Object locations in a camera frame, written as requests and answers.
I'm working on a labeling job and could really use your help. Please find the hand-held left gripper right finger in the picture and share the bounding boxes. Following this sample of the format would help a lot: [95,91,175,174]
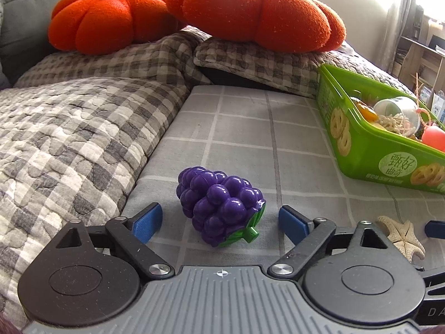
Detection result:
[268,205,397,281]

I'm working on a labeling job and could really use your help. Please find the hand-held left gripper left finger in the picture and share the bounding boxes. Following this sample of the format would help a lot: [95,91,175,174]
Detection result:
[52,202,175,281]

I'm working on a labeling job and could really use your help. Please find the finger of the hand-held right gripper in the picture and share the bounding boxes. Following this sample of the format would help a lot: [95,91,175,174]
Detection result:
[424,220,445,240]

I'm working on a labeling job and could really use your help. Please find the purple toy grapes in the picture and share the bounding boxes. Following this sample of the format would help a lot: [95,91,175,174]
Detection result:
[176,166,266,247]

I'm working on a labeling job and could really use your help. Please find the green plastic bin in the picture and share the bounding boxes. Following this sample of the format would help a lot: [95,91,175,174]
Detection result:
[316,63,445,195]

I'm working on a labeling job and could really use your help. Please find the beige starfish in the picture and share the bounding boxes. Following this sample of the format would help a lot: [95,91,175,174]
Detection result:
[376,216,426,261]

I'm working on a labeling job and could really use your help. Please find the red toy ball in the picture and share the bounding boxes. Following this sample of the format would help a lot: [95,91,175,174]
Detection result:
[422,125,445,153]

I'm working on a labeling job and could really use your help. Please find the grey grid bed sheet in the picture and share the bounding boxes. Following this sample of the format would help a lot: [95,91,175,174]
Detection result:
[120,85,445,272]

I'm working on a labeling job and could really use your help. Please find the grey checkered quilt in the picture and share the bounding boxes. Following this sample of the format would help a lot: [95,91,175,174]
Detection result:
[0,26,414,328]

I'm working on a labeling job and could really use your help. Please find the white paper bag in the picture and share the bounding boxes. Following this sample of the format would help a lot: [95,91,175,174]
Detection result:
[419,89,445,122]

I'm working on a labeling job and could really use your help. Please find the clear cotton swab jar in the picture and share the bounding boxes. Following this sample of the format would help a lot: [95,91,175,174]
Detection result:
[373,96,423,138]

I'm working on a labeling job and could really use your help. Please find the orange toy fruit slice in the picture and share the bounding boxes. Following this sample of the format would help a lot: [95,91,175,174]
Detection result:
[351,99,378,122]

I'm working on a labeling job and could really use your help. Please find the wooden desk shelf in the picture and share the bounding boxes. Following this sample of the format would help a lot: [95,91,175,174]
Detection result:
[393,17,445,87]

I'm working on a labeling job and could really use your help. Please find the small orange pumpkin cushion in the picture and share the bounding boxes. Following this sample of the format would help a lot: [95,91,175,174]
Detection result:
[48,0,181,55]

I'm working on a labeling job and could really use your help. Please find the large orange pumpkin cushion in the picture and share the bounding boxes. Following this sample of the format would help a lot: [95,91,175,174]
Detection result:
[166,0,347,54]

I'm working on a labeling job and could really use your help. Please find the grey curtain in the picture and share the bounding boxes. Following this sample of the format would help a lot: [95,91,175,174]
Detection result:
[382,0,423,77]

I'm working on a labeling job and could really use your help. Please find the grey sofa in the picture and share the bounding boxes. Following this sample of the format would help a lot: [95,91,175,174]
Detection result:
[0,0,91,87]

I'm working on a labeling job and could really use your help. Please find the beige string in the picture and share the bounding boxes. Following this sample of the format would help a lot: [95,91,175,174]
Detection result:
[414,73,439,129]

